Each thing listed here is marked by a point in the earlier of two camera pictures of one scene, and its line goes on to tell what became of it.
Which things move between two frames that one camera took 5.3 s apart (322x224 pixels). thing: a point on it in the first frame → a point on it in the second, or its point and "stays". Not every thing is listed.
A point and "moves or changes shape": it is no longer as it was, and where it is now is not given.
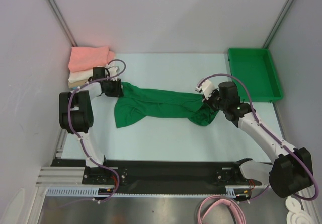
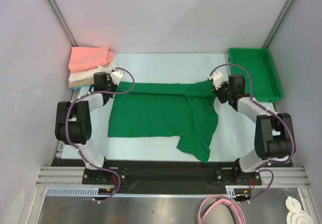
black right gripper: [210, 103] → [221, 91]
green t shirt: [137, 102] moves or changes shape
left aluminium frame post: [58, 13] stays
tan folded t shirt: [77, 83] stays
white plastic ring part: [302, 217] stays
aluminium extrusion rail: [62, 176] stays
